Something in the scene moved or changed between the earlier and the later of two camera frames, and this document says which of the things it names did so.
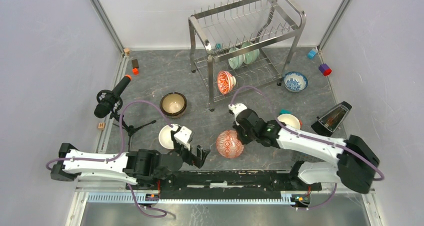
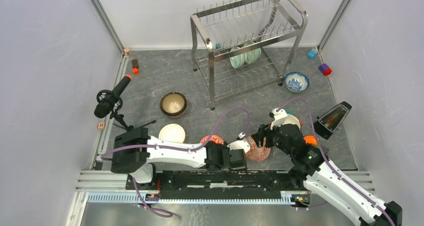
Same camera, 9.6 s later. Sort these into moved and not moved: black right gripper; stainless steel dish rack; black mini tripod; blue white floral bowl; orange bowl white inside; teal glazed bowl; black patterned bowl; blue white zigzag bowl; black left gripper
Moved: black right gripper; black left gripper; blue white zigzag bowl
Not moved: blue white floral bowl; teal glazed bowl; black mini tripod; black patterned bowl; stainless steel dish rack; orange bowl white inside
